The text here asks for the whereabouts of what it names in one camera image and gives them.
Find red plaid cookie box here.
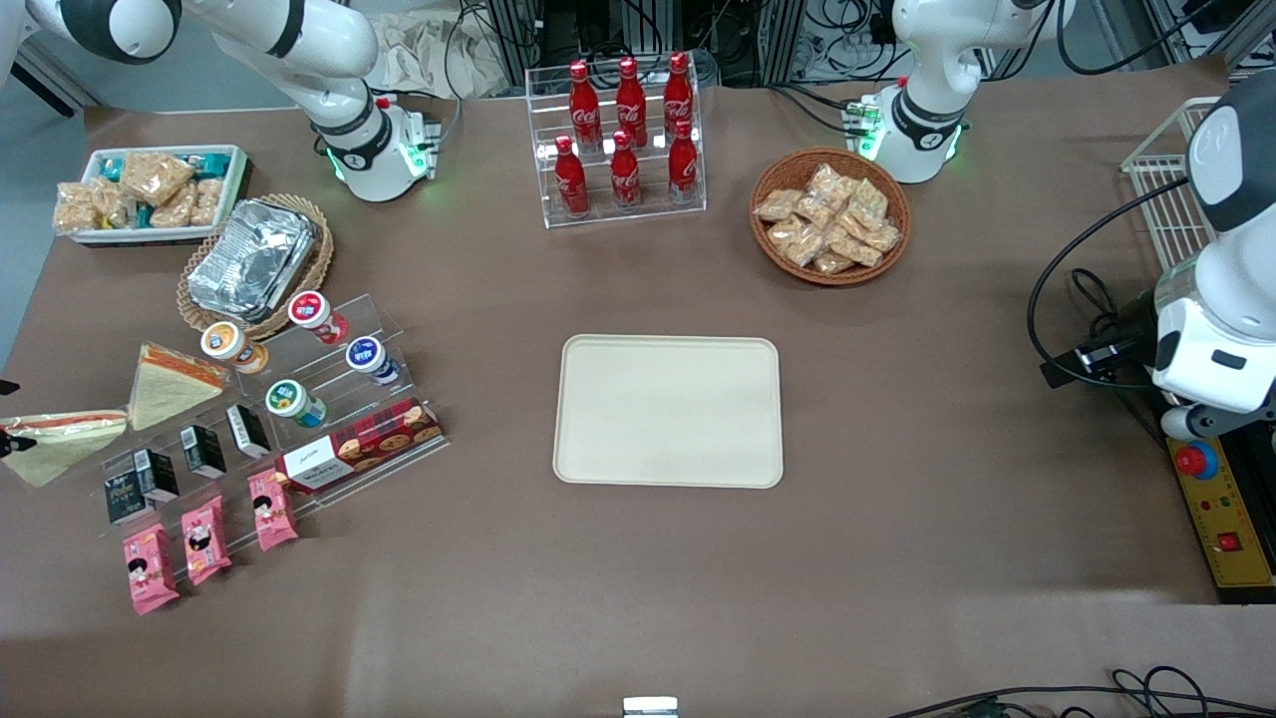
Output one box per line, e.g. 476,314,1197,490
274,397,445,497

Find white rectangular bin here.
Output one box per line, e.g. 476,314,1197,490
55,145,250,245

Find black metal bar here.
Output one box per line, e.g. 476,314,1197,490
10,40,79,119

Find light woven wicker basket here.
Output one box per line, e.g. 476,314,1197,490
177,194,335,342

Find clear acrylic cup riser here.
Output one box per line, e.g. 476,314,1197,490
234,292,405,440

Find brown table cover sheet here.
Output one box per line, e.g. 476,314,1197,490
0,55,1276,718

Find clear acrylic display stand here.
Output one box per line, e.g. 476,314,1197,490
45,344,450,544

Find triangle sandwich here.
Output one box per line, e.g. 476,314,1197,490
128,344,228,432
0,411,129,488

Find small black carton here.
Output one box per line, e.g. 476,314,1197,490
179,424,227,480
105,476,151,527
133,449,180,503
227,404,272,460

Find yellow emergency stop control box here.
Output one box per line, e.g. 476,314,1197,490
1164,437,1276,604

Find round brown wicker basket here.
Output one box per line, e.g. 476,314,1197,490
750,148,911,287

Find clear acrylic bottle rack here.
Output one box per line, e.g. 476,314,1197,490
525,65,707,230

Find grey metal frame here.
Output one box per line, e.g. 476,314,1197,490
1146,0,1276,73

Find stacked foil containers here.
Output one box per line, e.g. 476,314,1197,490
187,199,318,322

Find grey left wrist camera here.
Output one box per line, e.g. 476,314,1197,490
1159,404,1276,442

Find red cola bottle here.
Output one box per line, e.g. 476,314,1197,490
615,57,649,149
663,52,694,139
568,60,602,151
609,130,641,210
553,135,589,217
668,120,699,205

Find black coiled cable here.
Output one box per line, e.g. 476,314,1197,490
1070,267,1127,342

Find red lid yogurt cup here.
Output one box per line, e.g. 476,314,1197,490
289,291,350,347

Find white wire rack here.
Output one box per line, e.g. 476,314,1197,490
1121,97,1222,270

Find aluminium frame with cables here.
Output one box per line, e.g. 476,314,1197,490
488,0,898,89

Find beige plastic tray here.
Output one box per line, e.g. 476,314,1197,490
553,334,784,490

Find pink snack packet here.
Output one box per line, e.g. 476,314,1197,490
247,469,298,552
181,496,232,586
122,524,180,616

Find crumpled beige paper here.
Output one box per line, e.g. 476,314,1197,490
374,10,509,101

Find orange lid yogurt cup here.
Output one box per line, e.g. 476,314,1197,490
199,321,268,375

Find black left camera cable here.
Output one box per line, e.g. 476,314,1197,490
1027,178,1192,390

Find blue lid yogurt cup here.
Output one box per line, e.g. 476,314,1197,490
345,336,402,387

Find green lid yogurt cup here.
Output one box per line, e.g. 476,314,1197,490
264,379,328,430

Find black floor cables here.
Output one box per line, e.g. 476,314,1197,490
887,666,1276,718

